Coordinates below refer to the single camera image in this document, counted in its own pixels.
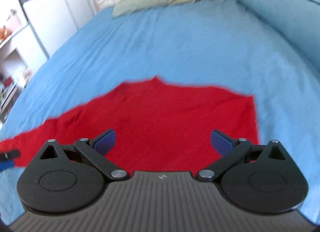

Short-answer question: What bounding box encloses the red cloth garment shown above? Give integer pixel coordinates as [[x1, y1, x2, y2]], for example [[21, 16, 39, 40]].
[[1, 78, 259, 173]]

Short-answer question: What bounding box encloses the white shelf unit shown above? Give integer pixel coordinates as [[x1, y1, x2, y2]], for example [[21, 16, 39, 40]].
[[0, 0, 34, 123]]

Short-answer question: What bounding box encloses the blue bed sheet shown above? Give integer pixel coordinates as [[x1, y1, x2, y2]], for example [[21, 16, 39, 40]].
[[1, 0, 319, 223]]

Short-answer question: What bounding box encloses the white wardrobe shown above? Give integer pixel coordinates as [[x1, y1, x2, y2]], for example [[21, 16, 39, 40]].
[[19, 0, 95, 57]]

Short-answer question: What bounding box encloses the teal rolled duvet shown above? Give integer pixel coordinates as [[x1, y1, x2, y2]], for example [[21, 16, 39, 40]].
[[238, 0, 319, 71]]

